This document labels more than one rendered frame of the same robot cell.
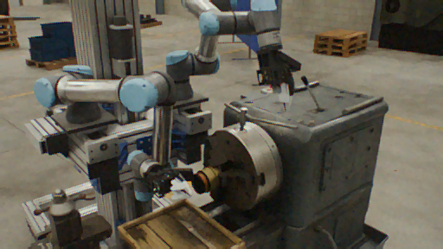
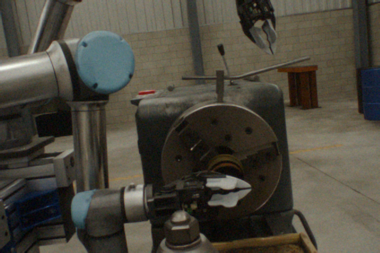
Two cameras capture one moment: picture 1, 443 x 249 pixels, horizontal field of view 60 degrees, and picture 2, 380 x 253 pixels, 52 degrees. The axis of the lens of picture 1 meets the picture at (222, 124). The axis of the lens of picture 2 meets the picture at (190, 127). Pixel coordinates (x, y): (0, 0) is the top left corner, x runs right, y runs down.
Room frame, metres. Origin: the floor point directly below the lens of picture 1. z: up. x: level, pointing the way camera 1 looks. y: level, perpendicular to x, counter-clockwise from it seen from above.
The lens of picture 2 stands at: (0.66, 0.76, 1.34)
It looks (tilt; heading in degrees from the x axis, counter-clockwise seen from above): 9 degrees down; 311
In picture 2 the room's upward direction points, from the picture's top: 7 degrees counter-clockwise
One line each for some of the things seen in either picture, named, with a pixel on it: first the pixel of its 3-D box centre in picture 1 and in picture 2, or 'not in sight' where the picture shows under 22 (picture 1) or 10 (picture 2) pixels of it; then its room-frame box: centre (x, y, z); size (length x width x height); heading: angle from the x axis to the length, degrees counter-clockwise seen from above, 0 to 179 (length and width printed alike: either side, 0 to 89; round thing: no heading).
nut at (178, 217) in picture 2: (59, 194); (181, 226); (0.94, 0.47, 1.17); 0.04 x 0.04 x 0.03
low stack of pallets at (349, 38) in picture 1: (341, 42); not in sight; (9.18, -2.80, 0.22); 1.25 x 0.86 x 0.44; 140
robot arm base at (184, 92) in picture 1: (178, 86); (3, 130); (1.89, 0.23, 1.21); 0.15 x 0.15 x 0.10
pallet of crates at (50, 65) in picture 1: (61, 42); not in sight; (7.81, 3.27, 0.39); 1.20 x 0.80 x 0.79; 145
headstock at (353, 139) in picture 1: (303, 142); (207, 139); (1.55, -0.36, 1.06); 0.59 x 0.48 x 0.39; 130
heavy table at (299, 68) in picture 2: not in sight; (297, 86); (5.00, -8.48, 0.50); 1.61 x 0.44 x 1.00; 137
